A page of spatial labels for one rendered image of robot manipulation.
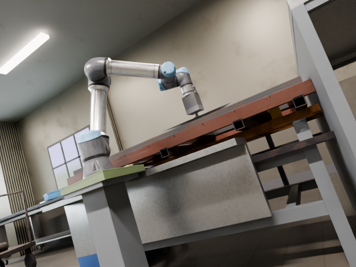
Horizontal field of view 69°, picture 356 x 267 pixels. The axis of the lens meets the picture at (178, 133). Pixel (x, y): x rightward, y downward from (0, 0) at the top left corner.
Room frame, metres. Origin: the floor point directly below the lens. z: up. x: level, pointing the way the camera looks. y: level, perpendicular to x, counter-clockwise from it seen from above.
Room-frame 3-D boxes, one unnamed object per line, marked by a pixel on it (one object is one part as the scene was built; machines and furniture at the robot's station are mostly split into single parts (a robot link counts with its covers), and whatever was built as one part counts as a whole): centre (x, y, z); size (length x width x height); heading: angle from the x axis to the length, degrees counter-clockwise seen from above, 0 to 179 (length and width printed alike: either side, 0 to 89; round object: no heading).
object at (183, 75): (1.45, -0.13, 1.13); 0.09 x 0.08 x 0.11; 98
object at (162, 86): (1.42, -0.04, 1.13); 0.11 x 0.11 x 0.08; 8
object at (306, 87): (1.48, 0.10, 0.80); 1.62 x 0.04 x 0.06; 65
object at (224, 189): (1.53, 0.29, 0.47); 1.30 x 0.04 x 0.35; 65
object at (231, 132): (2.13, -0.20, 0.78); 1.56 x 0.09 x 0.06; 65
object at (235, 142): (1.45, 0.33, 0.66); 1.30 x 0.20 x 0.03; 65
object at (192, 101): (1.46, -0.14, 0.97); 0.10 x 0.09 x 0.16; 149
